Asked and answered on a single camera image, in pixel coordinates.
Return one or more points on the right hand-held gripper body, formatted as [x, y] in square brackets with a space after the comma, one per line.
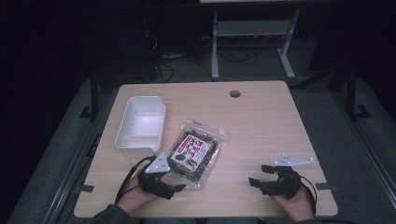
[285, 185]

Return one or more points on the clear bag of dark snacks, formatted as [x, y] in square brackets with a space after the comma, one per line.
[194, 152]

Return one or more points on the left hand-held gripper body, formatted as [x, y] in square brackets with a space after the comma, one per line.
[155, 183]

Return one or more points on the white plastic bin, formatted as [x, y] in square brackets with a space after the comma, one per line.
[141, 124]

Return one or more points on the black metal stand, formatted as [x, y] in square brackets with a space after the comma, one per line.
[351, 93]
[94, 93]

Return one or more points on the grey tape strip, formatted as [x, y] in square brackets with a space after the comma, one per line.
[84, 188]
[325, 186]

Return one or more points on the person's right hand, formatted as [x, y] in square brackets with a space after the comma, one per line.
[297, 207]

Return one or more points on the metal floor rail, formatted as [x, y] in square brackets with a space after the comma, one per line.
[73, 174]
[370, 161]

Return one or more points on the white metal desk frame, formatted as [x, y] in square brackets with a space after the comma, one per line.
[252, 28]

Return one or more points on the person's left hand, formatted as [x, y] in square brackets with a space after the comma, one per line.
[134, 197]

